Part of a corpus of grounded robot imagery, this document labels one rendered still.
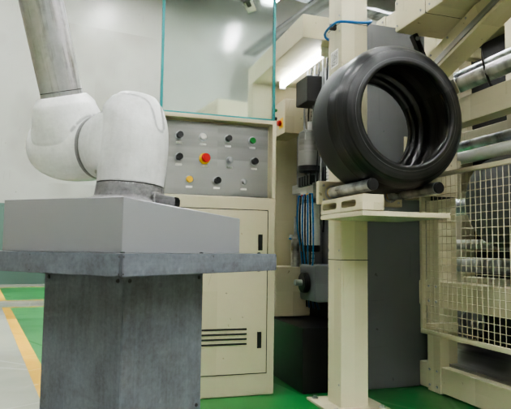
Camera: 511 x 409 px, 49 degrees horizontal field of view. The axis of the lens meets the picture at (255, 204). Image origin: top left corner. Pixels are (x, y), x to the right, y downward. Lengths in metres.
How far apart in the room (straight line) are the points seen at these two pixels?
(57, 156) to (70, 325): 0.40
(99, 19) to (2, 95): 2.33
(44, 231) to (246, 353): 1.57
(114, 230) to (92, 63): 10.26
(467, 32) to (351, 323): 1.27
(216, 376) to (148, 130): 1.55
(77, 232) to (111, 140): 0.25
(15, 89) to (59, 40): 9.52
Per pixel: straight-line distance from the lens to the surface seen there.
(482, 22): 2.44
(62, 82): 1.42
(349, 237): 2.42
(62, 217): 1.17
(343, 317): 2.42
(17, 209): 1.29
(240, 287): 2.57
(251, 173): 2.66
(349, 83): 2.10
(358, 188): 2.11
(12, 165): 10.69
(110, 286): 1.17
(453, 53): 2.55
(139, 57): 11.53
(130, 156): 1.26
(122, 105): 1.30
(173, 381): 1.29
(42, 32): 1.43
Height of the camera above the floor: 0.66
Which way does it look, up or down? 5 degrees up
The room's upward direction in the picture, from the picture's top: 1 degrees clockwise
